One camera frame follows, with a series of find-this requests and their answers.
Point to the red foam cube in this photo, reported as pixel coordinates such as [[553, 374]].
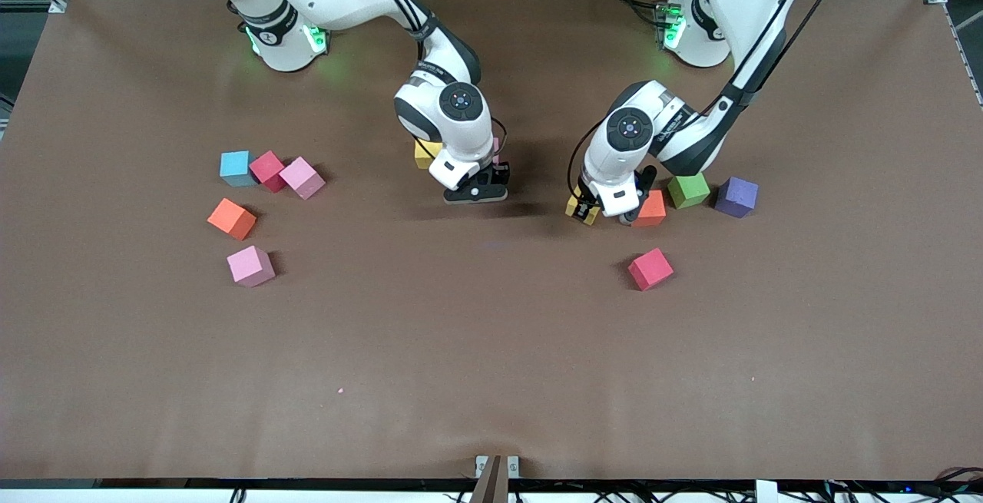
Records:
[[651, 269], [266, 169]]

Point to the white metal bracket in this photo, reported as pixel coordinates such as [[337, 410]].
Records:
[[481, 466]]

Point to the pink foam cube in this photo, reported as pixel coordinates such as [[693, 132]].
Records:
[[249, 266], [496, 148], [302, 177]]

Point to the green foam cube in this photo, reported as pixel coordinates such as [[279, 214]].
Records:
[[688, 188]]

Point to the purple foam cube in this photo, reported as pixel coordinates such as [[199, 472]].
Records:
[[737, 197]]

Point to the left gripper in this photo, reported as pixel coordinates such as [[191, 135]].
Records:
[[646, 180]]

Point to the brown wooden bar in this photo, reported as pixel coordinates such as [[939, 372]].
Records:
[[491, 484]]

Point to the brown table cover sheet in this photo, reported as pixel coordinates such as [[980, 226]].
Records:
[[491, 334]]

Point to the yellow foam cube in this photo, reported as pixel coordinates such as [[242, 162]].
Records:
[[425, 156], [590, 220]]

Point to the orange foam cube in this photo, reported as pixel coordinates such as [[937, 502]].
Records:
[[654, 211], [230, 218]]

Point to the light blue foam cube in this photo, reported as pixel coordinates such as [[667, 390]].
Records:
[[235, 167]]

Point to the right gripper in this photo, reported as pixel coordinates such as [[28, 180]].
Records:
[[500, 172]]

